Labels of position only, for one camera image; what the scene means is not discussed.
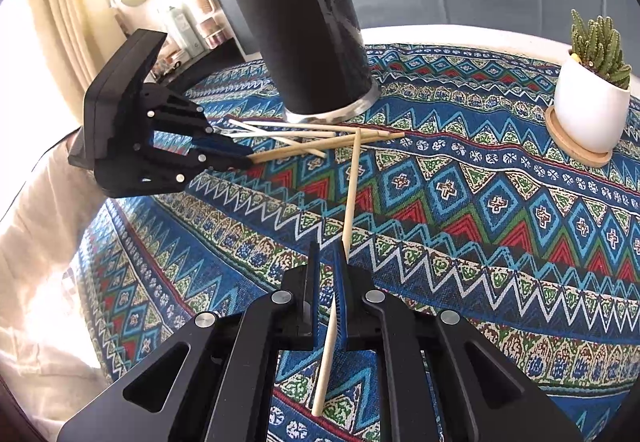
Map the bunch of wooden chopsticks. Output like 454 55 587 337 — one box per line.
227 118 393 157

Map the white pump bottle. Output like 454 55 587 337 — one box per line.
179 16 202 56

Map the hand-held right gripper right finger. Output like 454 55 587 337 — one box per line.
333 242 586 442

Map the round wooden coaster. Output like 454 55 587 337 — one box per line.
545 106 613 169

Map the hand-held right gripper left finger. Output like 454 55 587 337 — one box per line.
55 242 322 442

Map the cream sheet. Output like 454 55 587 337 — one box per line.
0 132 201 428

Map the pink jar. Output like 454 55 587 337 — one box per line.
197 14 226 47

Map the black cylindrical utensil holder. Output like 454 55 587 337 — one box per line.
230 0 382 125

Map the cream curtain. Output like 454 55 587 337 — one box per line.
22 0 128 137

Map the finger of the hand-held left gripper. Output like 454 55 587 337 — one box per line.
94 143 254 199
144 88 254 159

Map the light wooden chopstick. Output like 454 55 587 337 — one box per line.
311 128 363 417
247 133 406 161

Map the white spray bottle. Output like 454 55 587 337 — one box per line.
169 6 187 42

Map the blue patterned tablecloth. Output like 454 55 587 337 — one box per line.
75 42 640 442

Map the potted cactus white pot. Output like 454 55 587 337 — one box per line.
554 9 632 155

